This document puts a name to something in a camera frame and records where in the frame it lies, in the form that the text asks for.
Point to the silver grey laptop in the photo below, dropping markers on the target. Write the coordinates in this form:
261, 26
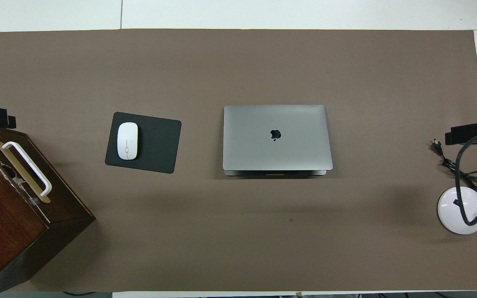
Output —
296, 149

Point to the white desk lamp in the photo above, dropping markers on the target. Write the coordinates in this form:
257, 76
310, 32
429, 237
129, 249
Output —
449, 211

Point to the dark brown wooden box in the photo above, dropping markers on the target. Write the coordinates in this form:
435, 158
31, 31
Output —
2, 231

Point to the white computer mouse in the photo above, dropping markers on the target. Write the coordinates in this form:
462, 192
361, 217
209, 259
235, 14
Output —
127, 140

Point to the black mouse pad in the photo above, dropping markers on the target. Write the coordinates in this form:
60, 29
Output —
160, 142

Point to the brown table mat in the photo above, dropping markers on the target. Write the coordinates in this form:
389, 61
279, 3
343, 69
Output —
238, 240

